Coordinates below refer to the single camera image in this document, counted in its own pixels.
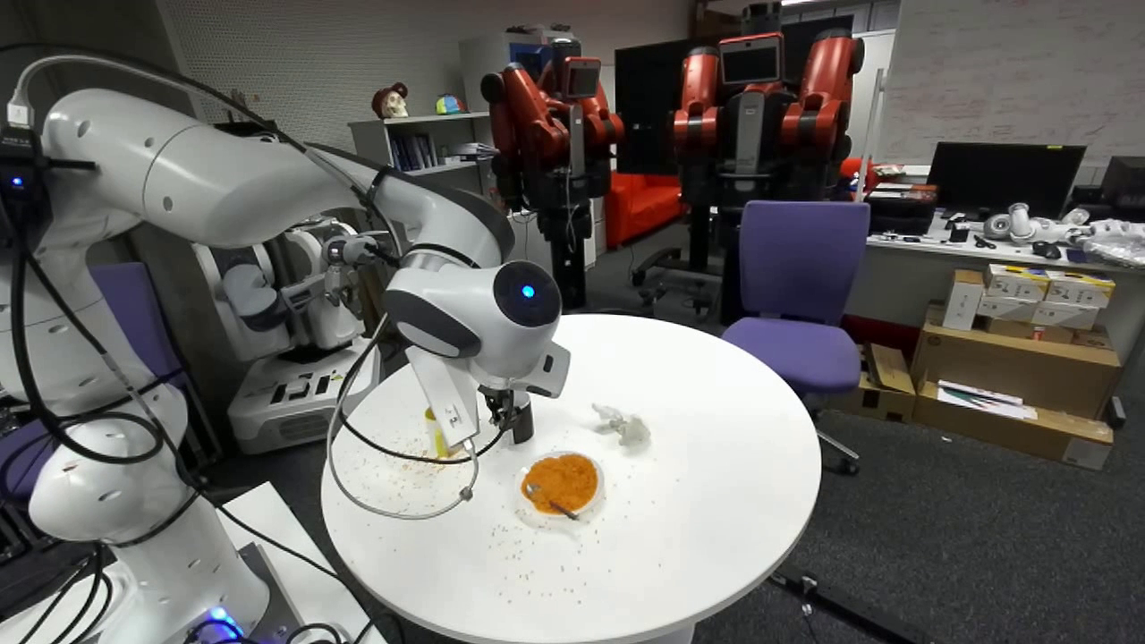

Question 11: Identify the black tripod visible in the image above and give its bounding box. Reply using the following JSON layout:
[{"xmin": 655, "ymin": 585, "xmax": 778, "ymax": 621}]
[{"xmin": 764, "ymin": 569, "xmax": 923, "ymax": 644}]

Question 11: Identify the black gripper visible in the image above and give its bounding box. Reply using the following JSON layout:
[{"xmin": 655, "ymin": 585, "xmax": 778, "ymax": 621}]
[{"xmin": 478, "ymin": 379, "xmax": 537, "ymax": 445}]

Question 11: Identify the doll head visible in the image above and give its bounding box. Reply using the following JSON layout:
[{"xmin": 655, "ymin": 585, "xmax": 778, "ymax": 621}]
[{"xmin": 369, "ymin": 79, "xmax": 415, "ymax": 122}]

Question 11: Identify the white mobile robot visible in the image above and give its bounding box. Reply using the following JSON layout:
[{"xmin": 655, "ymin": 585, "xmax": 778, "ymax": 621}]
[{"xmin": 192, "ymin": 219, "xmax": 388, "ymax": 457}]

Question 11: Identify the large cardboard box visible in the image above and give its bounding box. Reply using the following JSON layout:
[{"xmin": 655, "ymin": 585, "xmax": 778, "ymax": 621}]
[{"xmin": 909, "ymin": 317, "xmax": 1126, "ymax": 420}]

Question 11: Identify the flat cardboard box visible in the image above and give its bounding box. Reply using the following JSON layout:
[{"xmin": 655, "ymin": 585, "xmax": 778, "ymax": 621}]
[{"xmin": 855, "ymin": 339, "xmax": 1121, "ymax": 471}]

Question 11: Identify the black computer monitor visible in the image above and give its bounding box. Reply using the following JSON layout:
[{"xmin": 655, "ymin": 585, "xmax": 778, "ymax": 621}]
[
  {"xmin": 928, "ymin": 138, "xmax": 1090, "ymax": 221},
  {"xmin": 1096, "ymin": 153, "xmax": 1145, "ymax": 208}
]

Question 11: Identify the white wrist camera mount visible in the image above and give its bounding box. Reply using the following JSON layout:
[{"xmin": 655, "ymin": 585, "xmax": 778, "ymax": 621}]
[{"xmin": 404, "ymin": 343, "xmax": 487, "ymax": 453}]

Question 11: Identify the white open shelf unit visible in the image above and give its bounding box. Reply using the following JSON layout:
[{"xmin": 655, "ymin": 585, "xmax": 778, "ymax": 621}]
[{"xmin": 347, "ymin": 108, "xmax": 500, "ymax": 208}]

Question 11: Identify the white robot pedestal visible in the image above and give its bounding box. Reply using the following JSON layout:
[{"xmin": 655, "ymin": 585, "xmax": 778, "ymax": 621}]
[{"xmin": 0, "ymin": 480, "xmax": 390, "ymax": 644}]

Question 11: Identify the white plate of orange lentils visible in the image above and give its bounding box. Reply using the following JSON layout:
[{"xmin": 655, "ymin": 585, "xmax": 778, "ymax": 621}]
[{"xmin": 513, "ymin": 445, "xmax": 607, "ymax": 531}]

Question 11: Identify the narrow white box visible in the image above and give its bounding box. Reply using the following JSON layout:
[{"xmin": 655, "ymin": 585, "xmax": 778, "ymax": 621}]
[{"xmin": 942, "ymin": 263, "xmax": 992, "ymax": 336}]

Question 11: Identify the crumpled white tissue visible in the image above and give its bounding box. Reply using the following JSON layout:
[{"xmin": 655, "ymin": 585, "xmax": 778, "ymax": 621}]
[{"xmin": 589, "ymin": 400, "xmax": 660, "ymax": 461}]

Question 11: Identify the metal teaspoon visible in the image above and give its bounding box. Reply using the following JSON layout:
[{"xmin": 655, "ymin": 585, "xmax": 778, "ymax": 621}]
[{"xmin": 528, "ymin": 480, "xmax": 587, "ymax": 527}]

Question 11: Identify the red sofa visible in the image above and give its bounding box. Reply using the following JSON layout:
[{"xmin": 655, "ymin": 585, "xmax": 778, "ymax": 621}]
[{"xmin": 600, "ymin": 166, "xmax": 689, "ymax": 253}]

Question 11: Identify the yellow and white cup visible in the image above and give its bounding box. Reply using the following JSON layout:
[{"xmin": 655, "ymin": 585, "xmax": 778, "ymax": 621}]
[{"xmin": 421, "ymin": 400, "xmax": 459, "ymax": 466}]

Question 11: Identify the white and yellow box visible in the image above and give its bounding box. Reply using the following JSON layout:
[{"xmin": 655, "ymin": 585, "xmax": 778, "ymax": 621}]
[
  {"xmin": 1029, "ymin": 267, "xmax": 1121, "ymax": 339},
  {"xmin": 979, "ymin": 261, "xmax": 1056, "ymax": 332}
]

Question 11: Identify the red Baxter robot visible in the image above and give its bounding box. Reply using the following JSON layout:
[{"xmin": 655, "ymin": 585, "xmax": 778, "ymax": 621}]
[
  {"xmin": 661, "ymin": 26, "xmax": 869, "ymax": 330},
  {"xmin": 476, "ymin": 48, "xmax": 631, "ymax": 315}
]

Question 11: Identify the white desk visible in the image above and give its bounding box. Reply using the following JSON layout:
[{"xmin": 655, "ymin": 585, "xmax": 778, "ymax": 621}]
[{"xmin": 846, "ymin": 221, "xmax": 1145, "ymax": 362}]

